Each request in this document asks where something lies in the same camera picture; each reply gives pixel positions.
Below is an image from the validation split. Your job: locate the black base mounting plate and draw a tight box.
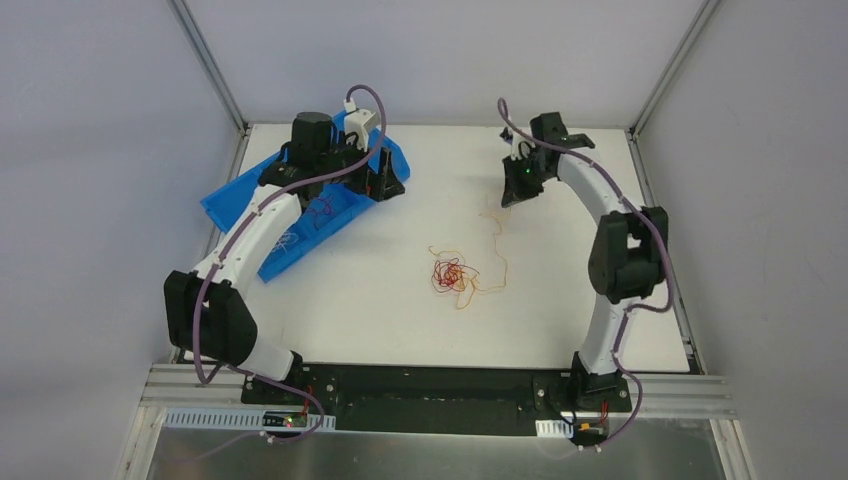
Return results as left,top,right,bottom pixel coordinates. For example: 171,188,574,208
241,363,636,436

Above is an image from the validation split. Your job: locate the aluminium frame rail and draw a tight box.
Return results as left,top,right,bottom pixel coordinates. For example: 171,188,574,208
117,364,756,479

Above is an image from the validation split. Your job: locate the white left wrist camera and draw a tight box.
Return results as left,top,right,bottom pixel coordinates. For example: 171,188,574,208
343,100,382,150

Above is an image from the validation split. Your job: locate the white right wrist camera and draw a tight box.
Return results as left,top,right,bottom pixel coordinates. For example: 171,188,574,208
500,126,535,161

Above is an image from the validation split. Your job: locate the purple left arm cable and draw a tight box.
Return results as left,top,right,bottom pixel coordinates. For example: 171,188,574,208
190,84,389,445

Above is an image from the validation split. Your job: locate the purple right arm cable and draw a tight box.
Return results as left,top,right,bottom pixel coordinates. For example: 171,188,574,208
496,97,677,452

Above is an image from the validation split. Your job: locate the yellow cable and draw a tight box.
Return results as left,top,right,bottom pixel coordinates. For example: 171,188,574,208
427,198,511,313

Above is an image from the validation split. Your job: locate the blue plastic divided bin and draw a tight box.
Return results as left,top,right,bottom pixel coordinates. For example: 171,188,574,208
194,112,410,287

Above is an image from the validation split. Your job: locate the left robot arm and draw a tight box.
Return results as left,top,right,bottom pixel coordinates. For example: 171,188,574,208
163,107,404,405

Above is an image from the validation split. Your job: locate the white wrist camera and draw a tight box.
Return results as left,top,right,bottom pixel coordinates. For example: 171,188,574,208
343,100,382,150
500,126,535,161

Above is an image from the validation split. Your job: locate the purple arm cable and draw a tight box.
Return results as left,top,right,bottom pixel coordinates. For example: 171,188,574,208
190,84,389,445
496,97,677,452

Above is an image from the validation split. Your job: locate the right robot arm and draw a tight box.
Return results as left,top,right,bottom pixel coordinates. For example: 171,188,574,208
501,112,669,410

